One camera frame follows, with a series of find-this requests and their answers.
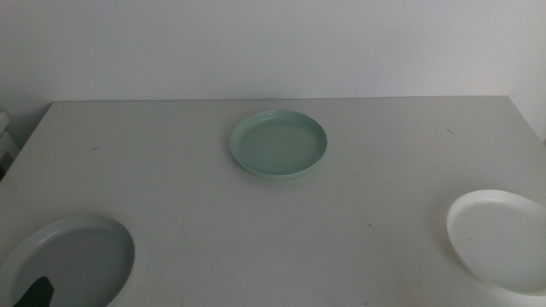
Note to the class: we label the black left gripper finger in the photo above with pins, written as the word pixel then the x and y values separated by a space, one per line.
pixel 40 294

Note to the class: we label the grey shallow bowl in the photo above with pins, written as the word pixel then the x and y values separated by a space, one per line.
pixel 85 256

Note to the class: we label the pale green shallow bowl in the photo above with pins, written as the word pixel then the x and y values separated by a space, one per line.
pixel 279 147

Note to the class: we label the white shallow bowl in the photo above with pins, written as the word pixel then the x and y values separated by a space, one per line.
pixel 499 243

